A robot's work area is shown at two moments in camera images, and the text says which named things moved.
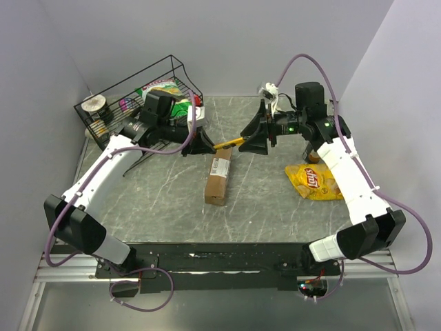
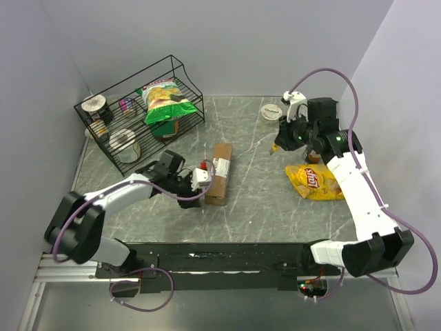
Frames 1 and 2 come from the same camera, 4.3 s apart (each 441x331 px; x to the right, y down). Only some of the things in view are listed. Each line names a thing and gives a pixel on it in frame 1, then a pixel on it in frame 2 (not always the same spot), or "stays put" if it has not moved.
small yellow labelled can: (99, 127) stays put
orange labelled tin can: (313, 158) stays put
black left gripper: (200, 144) -> (192, 203)
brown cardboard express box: (216, 183) stays put
